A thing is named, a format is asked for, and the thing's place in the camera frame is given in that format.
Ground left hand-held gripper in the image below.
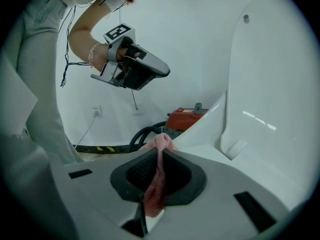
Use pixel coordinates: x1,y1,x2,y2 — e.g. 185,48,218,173
90,22,171,91

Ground red cleaning machine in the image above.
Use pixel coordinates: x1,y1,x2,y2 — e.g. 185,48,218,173
165,102,210,138

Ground white toilet seat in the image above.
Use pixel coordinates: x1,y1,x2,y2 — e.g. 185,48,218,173
172,91,311,211

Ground yellow black hazard strip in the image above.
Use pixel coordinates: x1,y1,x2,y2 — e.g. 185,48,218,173
74,144,131,154

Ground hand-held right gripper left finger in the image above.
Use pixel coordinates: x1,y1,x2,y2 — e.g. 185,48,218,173
110,149,159,203

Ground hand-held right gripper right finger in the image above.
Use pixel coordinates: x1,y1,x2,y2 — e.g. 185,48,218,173
162,149,208,207

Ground white power cable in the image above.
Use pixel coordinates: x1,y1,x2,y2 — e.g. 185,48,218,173
73,111,100,148

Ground white wall socket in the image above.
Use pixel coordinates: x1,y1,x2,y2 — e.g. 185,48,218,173
92,105,103,119

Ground person's light grey trousers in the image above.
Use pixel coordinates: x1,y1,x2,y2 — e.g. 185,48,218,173
0,0,86,165

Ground black hose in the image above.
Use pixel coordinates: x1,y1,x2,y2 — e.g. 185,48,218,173
128,124,171,155

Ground person's left forearm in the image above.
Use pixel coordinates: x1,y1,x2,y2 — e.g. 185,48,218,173
68,25,109,76

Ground beaded bracelet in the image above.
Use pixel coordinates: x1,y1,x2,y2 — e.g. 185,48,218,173
88,42,101,69

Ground person's left hand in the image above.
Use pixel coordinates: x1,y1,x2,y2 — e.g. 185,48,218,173
115,44,141,61

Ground white toilet lid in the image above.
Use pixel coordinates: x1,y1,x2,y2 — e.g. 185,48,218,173
220,0,320,177

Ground pink cloth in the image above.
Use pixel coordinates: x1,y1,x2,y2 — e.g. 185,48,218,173
139,132,177,219

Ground thin black cable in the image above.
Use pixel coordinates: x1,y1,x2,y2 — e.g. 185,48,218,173
59,2,91,88

